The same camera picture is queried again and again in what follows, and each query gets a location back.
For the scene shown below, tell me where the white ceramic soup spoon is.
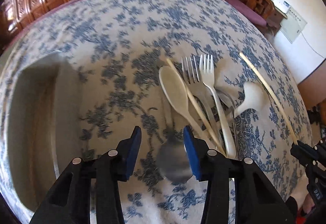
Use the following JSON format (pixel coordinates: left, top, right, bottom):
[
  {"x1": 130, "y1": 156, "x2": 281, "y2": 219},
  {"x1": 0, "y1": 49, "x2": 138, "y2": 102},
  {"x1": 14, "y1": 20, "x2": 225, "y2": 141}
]
[{"x1": 234, "y1": 82, "x2": 267, "y2": 118}]

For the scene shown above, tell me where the steel spoon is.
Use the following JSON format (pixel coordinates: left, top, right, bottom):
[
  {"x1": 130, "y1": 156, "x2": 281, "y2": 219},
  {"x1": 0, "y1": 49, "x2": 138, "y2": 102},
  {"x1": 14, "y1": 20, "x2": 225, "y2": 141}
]
[
  {"x1": 216, "y1": 89, "x2": 239, "y2": 160},
  {"x1": 156, "y1": 95, "x2": 192, "y2": 183}
]

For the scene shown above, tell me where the wooden chopstick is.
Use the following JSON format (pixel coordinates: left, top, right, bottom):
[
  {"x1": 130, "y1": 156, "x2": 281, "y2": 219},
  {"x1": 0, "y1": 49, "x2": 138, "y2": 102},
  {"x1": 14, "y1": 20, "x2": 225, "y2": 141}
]
[
  {"x1": 166, "y1": 58, "x2": 226, "y2": 156},
  {"x1": 239, "y1": 52, "x2": 298, "y2": 145}
]

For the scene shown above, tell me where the white plastic fork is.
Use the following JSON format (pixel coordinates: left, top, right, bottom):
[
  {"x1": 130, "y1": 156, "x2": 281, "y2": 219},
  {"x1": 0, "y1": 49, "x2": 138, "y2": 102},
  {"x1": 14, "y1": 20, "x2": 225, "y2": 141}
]
[{"x1": 199, "y1": 54, "x2": 237, "y2": 159}]

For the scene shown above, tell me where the steel fork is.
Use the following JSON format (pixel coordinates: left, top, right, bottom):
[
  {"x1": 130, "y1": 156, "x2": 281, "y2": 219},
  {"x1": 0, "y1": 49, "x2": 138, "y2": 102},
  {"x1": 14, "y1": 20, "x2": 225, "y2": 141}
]
[{"x1": 181, "y1": 56, "x2": 225, "y2": 150}]

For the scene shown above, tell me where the beige wooden spoon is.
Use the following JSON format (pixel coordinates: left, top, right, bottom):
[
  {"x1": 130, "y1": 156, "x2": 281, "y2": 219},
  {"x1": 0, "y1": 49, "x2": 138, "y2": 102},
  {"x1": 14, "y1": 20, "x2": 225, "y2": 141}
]
[{"x1": 159, "y1": 66, "x2": 217, "y2": 149}]

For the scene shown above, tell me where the person's right hand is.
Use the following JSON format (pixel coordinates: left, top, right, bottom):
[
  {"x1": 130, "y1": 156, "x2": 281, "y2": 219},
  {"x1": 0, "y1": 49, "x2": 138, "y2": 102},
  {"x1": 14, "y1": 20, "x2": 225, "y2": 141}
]
[{"x1": 302, "y1": 194, "x2": 315, "y2": 214}]

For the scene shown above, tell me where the grey metal tray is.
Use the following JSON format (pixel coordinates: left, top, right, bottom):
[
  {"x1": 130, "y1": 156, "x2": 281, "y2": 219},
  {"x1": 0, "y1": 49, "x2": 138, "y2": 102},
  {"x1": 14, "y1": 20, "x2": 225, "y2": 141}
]
[{"x1": 6, "y1": 50, "x2": 81, "y2": 214}]

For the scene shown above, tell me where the purple side cushion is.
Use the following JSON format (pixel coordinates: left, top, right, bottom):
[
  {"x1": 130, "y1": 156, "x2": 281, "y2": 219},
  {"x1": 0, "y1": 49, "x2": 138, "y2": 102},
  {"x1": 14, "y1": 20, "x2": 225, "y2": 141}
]
[{"x1": 224, "y1": 0, "x2": 267, "y2": 27}]

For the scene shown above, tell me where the wooden side bench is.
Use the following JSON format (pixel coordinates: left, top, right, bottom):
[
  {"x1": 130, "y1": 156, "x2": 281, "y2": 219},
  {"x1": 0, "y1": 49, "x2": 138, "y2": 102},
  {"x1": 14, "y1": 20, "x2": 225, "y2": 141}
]
[{"x1": 240, "y1": 0, "x2": 275, "y2": 20}]

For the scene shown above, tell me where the blue floral tablecloth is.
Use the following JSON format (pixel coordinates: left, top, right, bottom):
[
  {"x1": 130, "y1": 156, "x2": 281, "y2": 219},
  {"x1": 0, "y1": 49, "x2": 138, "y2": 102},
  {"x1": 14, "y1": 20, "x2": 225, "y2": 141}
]
[{"x1": 1, "y1": 0, "x2": 313, "y2": 223}]

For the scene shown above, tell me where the white wall panel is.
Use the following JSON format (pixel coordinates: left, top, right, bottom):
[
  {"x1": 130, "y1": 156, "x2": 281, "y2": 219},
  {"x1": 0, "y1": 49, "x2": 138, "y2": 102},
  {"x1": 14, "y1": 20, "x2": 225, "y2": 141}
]
[{"x1": 280, "y1": 6, "x2": 307, "y2": 44}]

